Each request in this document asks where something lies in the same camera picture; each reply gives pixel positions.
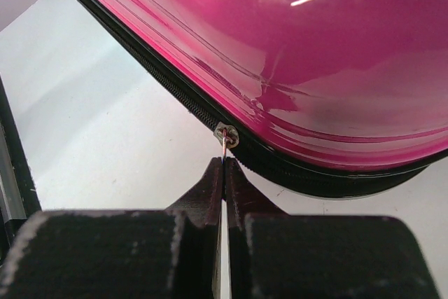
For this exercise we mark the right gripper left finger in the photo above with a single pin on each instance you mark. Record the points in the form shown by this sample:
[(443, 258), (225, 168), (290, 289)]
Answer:
[(170, 253)]

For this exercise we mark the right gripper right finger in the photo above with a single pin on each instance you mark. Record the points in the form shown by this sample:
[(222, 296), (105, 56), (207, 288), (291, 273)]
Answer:
[(273, 254)]

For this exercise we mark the silver zipper pull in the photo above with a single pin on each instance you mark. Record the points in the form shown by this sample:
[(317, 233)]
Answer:
[(228, 137)]

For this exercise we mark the pink and teal kids suitcase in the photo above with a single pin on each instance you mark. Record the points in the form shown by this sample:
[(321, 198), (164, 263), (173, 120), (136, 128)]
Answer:
[(330, 98)]

